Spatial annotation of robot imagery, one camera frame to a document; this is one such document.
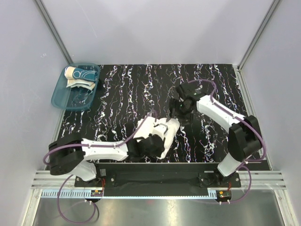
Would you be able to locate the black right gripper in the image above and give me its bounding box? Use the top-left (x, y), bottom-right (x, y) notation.
top-left (166, 98), bottom-right (194, 126)

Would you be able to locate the white towel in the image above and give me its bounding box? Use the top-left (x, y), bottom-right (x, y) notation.
top-left (134, 116), bottom-right (180, 160)

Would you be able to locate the teal beige Doraemon towel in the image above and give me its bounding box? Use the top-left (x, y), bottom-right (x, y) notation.
top-left (64, 66), bottom-right (97, 90)

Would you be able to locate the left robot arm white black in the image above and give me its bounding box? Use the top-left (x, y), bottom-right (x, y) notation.
top-left (47, 133), bottom-right (166, 186)

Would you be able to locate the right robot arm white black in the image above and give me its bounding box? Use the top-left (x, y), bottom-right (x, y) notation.
top-left (167, 81), bottom-right (265, 187)

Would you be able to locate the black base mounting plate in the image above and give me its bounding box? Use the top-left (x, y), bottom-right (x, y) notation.
top-left (75, 163), bottom-right (241, 188)

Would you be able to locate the left small circuit board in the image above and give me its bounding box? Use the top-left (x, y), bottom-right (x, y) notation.
top-left (91, 190), bottom-right (103, 197)

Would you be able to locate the small circuit board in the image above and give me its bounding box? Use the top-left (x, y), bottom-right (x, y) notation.
top-left (218, 190), bottom-right (232, 198)
top-left (91, 190), bottom-right (103, 197)

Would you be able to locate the right small circuit board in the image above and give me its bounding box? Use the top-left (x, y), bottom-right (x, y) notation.
top-left (218, 190), bottom-right (232, 198)

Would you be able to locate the aluminium frame rail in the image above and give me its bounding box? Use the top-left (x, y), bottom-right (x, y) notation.
top-left (31, 170), bottom-right (286, 193)

